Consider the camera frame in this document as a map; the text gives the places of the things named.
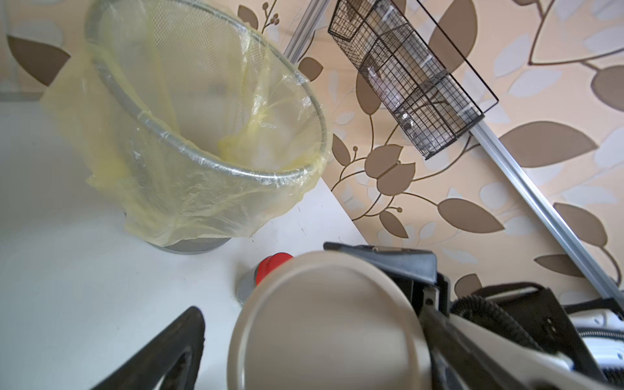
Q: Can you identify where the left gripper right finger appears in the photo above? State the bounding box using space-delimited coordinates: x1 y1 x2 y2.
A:
323 241 537 390

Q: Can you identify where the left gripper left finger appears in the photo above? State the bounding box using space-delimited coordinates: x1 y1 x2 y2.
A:
95 306 205 389

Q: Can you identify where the beige jar lid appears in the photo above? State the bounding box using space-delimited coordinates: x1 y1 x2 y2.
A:
227 251 432 389

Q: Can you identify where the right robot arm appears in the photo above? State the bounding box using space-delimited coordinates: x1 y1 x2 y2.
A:
450 282 623 389

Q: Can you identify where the red lid tea jar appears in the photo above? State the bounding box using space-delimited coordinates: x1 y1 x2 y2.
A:
236 252 293 305

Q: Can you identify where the yellow plastic bin liner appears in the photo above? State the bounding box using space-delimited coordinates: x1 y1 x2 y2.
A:
40 0 333 248

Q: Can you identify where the metal mesh trash bin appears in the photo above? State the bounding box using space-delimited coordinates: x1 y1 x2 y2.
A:
84 0 328 255

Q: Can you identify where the aluminium frame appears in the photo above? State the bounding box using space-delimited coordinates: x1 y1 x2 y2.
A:
285 1 623 305

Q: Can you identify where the black wire basket right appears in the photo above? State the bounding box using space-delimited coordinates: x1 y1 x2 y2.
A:
328 1 499 159

